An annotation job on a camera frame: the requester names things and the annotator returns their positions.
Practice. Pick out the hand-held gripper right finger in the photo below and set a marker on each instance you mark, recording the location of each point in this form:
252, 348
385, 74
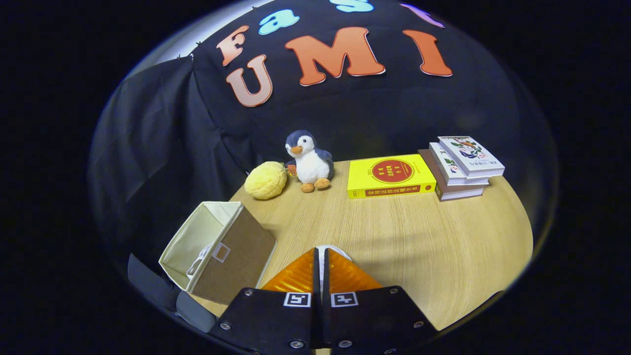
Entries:
329, 320

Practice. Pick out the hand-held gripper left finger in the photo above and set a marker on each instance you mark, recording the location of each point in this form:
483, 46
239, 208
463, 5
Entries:
315, 315

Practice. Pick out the white shoe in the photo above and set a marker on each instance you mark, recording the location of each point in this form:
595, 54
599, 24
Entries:
322, 266
199, 261

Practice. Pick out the brown fabric storage box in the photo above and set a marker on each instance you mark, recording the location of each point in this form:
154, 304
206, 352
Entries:
236, 266

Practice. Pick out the yellow round plush toy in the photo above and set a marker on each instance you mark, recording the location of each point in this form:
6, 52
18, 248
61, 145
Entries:
266, 181

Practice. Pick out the penguin plush toy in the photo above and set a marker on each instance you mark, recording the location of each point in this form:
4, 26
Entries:
310, 165

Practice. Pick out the yellow book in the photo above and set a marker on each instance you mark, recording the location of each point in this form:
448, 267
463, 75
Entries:
389, 175

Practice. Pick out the brown book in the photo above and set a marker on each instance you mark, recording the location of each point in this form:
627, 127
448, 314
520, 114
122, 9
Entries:
458, 193

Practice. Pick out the white floral print book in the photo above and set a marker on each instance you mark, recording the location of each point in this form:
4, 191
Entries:
471, 153

